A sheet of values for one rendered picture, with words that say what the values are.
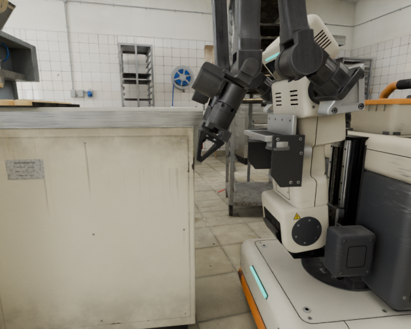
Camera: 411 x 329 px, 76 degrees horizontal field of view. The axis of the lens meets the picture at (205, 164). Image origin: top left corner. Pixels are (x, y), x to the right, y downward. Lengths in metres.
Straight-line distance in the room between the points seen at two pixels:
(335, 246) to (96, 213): 0.77
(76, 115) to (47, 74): 4.24
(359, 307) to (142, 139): 0.87
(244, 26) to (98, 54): 4.47
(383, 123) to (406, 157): 0.18
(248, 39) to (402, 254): 0.73
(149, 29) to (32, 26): 1.78
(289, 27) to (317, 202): 0.53
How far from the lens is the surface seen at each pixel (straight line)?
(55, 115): 0.95
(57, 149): 0.95
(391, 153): 0.96
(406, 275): 1.01
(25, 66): 1.51
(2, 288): 1.20
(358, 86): 0.78
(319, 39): 0.90
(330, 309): 1.02
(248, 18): 0.69
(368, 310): 1.07
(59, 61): 5.14
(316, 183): 0.92
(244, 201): 2.23
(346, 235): 0.92
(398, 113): 1.04
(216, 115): 0.64
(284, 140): 0.82
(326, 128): 0.93
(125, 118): 0.89
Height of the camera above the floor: 0.89
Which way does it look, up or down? 12 degrees down
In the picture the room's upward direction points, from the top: straight up
